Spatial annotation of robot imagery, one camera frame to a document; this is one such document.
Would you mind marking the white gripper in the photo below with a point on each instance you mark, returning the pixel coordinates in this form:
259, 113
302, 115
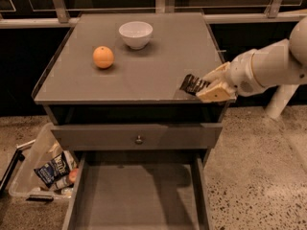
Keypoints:
242, 74

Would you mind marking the black rxbar chocolate bar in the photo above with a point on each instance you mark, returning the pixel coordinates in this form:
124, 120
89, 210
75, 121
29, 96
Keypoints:
192, 84

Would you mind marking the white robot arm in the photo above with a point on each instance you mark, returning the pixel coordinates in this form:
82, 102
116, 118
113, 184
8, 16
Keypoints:
254, 71

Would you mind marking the grey top drawer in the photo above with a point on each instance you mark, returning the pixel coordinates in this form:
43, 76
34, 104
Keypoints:
122, 137

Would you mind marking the round metal drawer knob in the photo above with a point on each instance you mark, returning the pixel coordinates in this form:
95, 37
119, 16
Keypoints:
139, 140

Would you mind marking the grey drawer cabinet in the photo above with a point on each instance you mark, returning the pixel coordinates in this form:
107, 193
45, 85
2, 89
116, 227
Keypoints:
141, 86

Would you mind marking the grey open middle drawer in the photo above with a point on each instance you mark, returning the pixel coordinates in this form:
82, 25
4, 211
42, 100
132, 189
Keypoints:
139, 190

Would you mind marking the white ceramic bowl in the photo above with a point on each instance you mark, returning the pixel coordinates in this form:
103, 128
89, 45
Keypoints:
136, 34

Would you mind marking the orange fruit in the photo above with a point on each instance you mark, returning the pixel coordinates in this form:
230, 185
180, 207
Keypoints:
103, 57

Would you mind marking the blue kettle chips bag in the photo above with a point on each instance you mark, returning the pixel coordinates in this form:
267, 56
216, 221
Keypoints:
53, 170

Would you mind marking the clear plastic storage bin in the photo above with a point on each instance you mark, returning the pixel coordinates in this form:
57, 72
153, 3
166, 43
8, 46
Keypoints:
27, 184

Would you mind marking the white diagonal post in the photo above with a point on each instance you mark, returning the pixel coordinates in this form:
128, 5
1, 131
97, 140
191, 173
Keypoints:
280, 99

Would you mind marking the metal railing frame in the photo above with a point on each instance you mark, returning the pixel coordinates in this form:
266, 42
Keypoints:
67, 13

